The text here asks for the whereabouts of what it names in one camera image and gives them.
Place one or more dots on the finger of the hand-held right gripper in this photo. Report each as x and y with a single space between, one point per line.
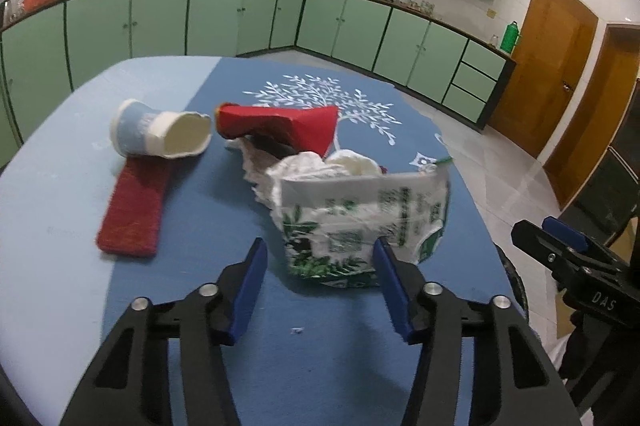
532 238
565 232

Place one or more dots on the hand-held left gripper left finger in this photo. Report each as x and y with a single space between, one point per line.
247 291

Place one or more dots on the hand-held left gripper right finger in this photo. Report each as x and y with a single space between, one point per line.
395 291

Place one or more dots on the white green-print package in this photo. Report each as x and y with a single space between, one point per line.
350 216

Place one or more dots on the white tissue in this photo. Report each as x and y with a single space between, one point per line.
305 166

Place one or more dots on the orange foam fruit net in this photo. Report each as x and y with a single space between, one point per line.
132 206

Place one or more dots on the red crushed paper cup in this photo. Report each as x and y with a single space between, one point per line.
280 121

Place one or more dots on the blue and white paper cup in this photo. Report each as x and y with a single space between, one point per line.
135 131

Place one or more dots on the black glass cabinet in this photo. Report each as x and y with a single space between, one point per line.
615 186

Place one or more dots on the blue tree-print tablecloth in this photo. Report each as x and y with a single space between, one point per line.
210 206

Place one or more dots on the plain wooden door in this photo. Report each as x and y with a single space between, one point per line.
595 121

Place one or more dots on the single glass jar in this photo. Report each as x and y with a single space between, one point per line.
495 40

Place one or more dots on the green thermos flask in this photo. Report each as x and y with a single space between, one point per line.
511 37

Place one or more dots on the round table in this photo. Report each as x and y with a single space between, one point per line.
60 186

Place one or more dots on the group of glass jars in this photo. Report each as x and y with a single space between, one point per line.
417 4

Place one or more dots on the green base cabinets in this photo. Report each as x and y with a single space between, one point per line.
160 16

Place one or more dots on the metal kettle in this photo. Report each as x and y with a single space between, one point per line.
5 12

